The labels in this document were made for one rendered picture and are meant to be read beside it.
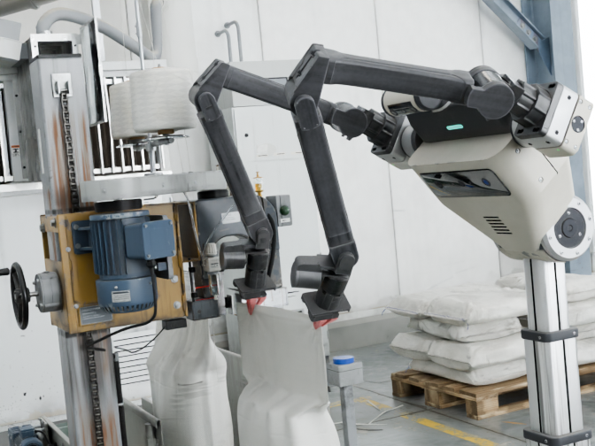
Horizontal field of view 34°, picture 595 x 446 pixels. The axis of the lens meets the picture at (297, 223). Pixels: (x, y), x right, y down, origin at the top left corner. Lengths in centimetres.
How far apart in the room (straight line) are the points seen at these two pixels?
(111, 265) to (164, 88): 46
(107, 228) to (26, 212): 291
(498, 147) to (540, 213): 20
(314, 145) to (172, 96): 62
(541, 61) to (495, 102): 654
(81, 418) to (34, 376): 271
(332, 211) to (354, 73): 31
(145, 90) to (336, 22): 517
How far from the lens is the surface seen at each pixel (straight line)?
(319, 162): 195
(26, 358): 537
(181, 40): 595
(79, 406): 268
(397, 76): 191
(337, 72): 187
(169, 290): 265
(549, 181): 222
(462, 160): 223
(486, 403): 529
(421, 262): 781
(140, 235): 234
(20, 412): 541
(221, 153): 240
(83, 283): 259
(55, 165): 262
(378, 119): 251
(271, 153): 652
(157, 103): 245
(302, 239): 660
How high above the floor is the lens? 139
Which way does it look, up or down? 3 degrees down
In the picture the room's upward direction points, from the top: 5 degrees counter-clockwise
